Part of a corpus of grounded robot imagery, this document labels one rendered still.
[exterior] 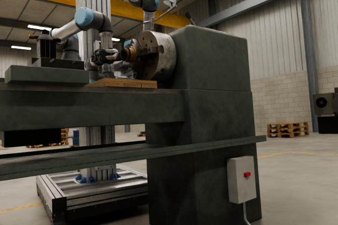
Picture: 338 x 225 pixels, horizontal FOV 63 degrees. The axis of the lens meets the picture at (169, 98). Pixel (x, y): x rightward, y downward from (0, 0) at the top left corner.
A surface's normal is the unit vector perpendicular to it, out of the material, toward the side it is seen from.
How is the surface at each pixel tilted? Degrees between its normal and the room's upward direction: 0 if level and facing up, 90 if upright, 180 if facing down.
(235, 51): 90
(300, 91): 90
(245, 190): 90
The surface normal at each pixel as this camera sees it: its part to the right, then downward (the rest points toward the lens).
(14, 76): 0.62, -0.10
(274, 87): -0.79, -0.01
